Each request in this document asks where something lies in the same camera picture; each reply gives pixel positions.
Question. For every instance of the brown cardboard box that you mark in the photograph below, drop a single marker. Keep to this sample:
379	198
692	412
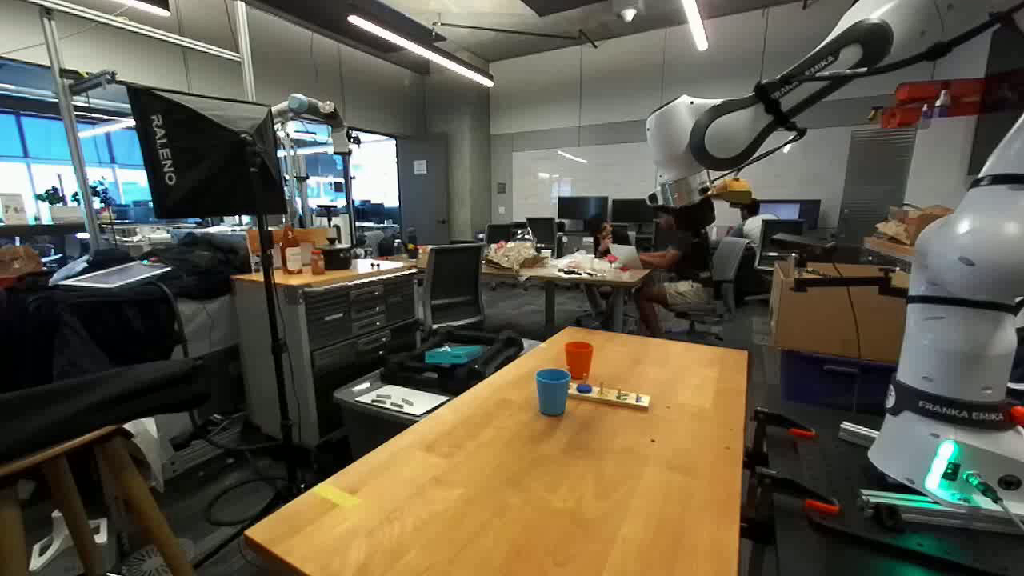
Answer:
836	315

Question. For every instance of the white number puzzle board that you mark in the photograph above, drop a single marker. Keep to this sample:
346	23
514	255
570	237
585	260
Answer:
617	398

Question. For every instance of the black light stand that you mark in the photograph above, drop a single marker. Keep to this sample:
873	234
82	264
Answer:
276	322

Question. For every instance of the long ceiling light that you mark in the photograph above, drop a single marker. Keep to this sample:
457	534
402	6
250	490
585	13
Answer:
417	49
696	23

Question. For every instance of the cluttered wooden work table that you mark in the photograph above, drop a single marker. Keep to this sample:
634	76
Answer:
577	273

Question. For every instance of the black cloth pile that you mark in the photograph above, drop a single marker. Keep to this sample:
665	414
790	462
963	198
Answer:
85	353

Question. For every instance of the black bag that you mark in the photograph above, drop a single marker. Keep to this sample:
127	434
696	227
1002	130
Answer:
457	358

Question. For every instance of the grey drawer tool cabinet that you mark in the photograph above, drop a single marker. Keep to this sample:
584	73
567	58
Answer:
340	332

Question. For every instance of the grey office chair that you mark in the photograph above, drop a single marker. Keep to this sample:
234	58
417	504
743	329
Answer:
727	273

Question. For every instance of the wooden stool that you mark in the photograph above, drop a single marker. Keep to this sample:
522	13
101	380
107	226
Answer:
73	467

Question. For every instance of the yellow tape strip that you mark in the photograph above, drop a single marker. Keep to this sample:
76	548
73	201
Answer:
336	496

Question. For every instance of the black computer monitor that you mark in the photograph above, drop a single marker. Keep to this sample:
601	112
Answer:
787	211
580	209

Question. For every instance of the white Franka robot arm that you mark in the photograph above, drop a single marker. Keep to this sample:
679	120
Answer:
962	322

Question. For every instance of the blue round puzzle piece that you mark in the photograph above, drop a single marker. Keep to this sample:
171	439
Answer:
584	390

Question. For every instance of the grey equipment case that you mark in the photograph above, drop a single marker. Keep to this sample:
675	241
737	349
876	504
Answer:
387	406

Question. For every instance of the blue plastic cup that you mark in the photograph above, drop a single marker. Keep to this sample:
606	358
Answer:
551	393

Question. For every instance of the seated person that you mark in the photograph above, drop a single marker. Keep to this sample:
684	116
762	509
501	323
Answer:
681	266

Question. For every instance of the black softbox light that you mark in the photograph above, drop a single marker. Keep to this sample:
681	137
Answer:
208	162

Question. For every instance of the orange plastic cup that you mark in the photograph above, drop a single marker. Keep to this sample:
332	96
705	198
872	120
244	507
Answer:
577	361

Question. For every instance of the blue storage bin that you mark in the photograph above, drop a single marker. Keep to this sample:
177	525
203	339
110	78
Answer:
834	382

